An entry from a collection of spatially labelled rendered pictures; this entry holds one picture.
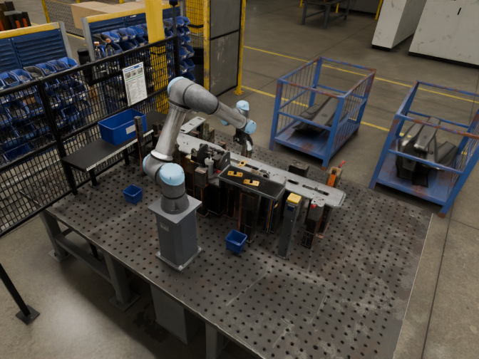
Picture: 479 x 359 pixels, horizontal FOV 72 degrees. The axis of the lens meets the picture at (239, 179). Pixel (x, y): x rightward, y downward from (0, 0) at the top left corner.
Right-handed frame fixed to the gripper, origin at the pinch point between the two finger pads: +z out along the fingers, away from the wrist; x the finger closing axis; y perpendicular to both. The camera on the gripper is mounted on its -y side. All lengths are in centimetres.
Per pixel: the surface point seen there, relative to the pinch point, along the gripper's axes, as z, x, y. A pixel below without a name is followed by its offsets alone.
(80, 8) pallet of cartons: -9, -339, -160
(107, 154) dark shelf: 5, -80, 45
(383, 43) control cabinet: 152, -15, -766
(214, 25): 9, -181, -243
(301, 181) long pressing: 11.9, 42.3, -3.2
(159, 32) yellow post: -45, -105, -49
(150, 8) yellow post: -62, -108, -47
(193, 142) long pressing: 12.0, -44.4, -3.8
